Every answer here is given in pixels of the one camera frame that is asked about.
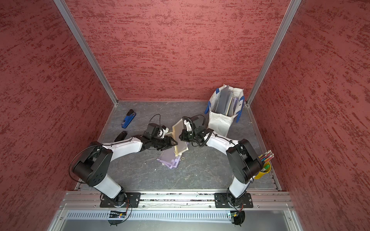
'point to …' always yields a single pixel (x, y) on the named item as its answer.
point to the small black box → (121, 136)
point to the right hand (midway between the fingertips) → (179, 139)
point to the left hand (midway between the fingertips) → (174, 147)
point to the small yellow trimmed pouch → (181, 146)
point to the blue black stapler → (130, 116)
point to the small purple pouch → (167, 156)
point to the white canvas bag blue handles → (225, 104)
